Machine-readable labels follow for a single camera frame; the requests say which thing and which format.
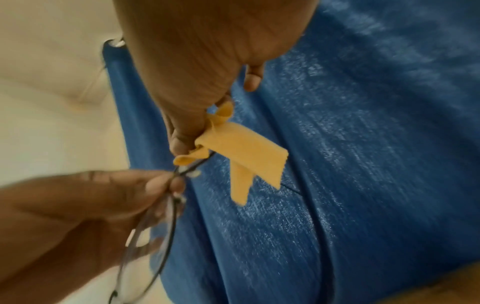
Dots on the person's right hand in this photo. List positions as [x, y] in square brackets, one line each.
[202, 53]

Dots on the person's left hand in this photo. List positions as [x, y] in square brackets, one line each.
[67, 225]

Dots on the round black-framed eyeglasses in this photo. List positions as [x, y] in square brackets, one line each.
[150, 237]

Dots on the yellow cleaning cloth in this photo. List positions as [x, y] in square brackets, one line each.
[243, 151]

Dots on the blue curtain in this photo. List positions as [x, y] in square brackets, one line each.
[375, 148]

